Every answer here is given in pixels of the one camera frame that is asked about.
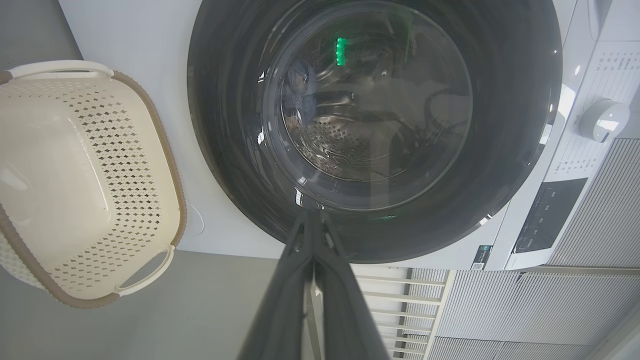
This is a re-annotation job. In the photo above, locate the cream perforated laundry basket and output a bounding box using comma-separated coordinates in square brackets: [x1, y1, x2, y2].
[0, 59, 189, 310]

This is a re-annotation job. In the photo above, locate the white front-load washing machine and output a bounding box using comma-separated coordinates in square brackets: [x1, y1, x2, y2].
[57, 0, 640, 271]

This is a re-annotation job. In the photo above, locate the white round control dial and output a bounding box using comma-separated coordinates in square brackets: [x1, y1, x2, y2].
[578, 97, 631, 144]

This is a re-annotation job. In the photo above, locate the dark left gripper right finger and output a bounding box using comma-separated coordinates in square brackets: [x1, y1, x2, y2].
[313, 211, 391, 360]

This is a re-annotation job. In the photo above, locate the white slatted rack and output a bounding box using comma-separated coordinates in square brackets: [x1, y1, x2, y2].
[350, 264, 453, 360]

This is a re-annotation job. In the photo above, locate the black round glass washer door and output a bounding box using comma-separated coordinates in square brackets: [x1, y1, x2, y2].
[186, 0, 564, 265]

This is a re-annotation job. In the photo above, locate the grey ribbed panel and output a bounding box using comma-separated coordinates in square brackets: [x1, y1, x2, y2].
[427, 137, 640, 360]

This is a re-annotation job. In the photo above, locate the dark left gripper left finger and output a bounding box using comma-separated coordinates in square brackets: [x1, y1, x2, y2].
[237, 210, 316, 360]

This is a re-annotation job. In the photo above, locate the black washer display panel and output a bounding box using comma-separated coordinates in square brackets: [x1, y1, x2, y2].
[513, 177, 590, 255]

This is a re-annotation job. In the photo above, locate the round white filter cover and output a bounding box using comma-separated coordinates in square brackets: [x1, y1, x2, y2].
[184, 201, 206, 237]

